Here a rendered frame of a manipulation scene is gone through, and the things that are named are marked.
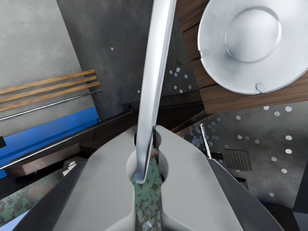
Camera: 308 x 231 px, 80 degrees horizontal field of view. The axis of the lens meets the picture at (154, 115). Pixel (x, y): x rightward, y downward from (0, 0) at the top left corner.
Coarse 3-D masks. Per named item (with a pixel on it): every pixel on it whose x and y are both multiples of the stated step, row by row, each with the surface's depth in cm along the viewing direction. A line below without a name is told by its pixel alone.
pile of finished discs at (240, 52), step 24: (216, 0) 48; (240, 0) 45; (264, 0) 41; (288, 0) 39; (216, 24) 50; (240, 24) 46; (264, 24) 42; (288, 24) 40; (216, 48) 52; (240, 48) 48; (264, 48) 44; (288, 48) 41; (216, 72) 55; (240, 72) 50; (264, 72) 46; (288, 72) 43
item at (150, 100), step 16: (160, 0) 8; (160, 16) 8; (160, 32) 8; (160, 48) 9; (160, 64) 9; (144, 80) 9; (160, 80) 13; (144, 96) 9; (144, 112) 10; (144, 128) 10; (144, 144) 11; (144, 160) 12; (144, 176) 15
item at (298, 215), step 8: (304, 176) 55; (304, 184) 52; (304, 192) 49; (296, 200) 48; (304, 200) 47; (296, 208) 46; (304, 208) 45; (296, 216) 45; (304, 216) 44; (304, 224) 44
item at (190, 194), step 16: (160, 128) 12; (160, 144) 10; (176, 144) 10; (160, 160) 10; (176, 160) 9; (192, 160) 9; (176, 176) 8; (192, 176) 8; (208, 176) 8; (160, 192) 8; (176, 192) 8; (192, 192) 8; (208, 192) 8; (160, 208) 8; (176, 208) 7; (192, 208) 7; (208, 208) 7; (224, 208) 7; (176, 224) 7; (192, 224) 6; (208, 224) 6; (224, 224) 6
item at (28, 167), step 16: (176, 96) 113; (192, 96) 105; (160, 112) 108; (176, 112) 96; (192, 112) 83; (96, 128) 120; (112, 128) 105; (128, 128) 93; (176, 128) 69; (192, 128) 75; (48, 144) 113; (64, 144) 98; (80, 144) 93; (96, 144) 79; (32, 160) 85; (48, 160) 87; (16, 176) 85
